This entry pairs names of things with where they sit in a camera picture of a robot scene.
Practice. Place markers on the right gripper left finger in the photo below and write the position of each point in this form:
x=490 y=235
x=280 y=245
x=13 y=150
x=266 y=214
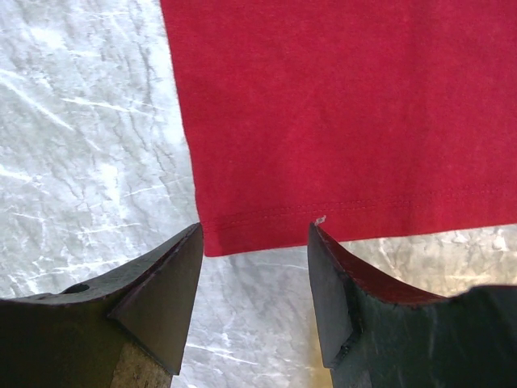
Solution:
x=125 y=328

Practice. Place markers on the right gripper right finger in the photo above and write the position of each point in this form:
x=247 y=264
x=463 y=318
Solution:
x=376 y=331

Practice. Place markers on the red t shirt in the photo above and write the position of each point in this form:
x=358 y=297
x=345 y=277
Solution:
x=378 y=118

